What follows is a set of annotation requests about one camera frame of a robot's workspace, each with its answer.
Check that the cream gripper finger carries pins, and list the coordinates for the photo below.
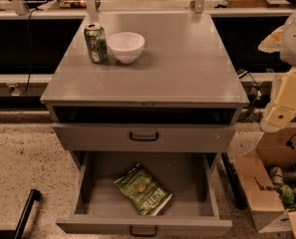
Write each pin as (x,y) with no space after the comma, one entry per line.
(276,118)

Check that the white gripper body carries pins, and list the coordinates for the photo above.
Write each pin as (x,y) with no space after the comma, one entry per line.
(295,42)

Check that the green jalapeno chip bag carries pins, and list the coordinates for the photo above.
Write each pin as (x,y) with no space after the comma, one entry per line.
(144,192)

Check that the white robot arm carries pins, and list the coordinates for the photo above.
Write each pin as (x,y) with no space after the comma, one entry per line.
(283,41)

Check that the open grey middle drawer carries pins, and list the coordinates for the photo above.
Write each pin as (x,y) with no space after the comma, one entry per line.
(100,207)

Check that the grey drawer cabinet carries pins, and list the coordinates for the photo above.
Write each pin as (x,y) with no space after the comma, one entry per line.
(183,76)

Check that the closed grey top drawer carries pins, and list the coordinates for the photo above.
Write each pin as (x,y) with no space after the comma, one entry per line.
(143,137)

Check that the cardboard box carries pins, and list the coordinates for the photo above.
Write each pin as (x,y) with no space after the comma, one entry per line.
(266,208)

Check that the snack packages in box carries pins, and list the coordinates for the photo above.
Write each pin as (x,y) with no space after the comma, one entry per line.
(283,182)

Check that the black floor bar right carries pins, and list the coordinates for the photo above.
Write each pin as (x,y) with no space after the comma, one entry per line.
(240,202)

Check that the white ceramic bowl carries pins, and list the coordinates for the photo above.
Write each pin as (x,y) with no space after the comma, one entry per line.
(126,47)

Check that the green soda can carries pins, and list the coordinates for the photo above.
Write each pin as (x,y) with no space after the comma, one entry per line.
(95,38)

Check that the black stand leg left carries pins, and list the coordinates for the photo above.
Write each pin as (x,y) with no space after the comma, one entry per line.
(17,233)

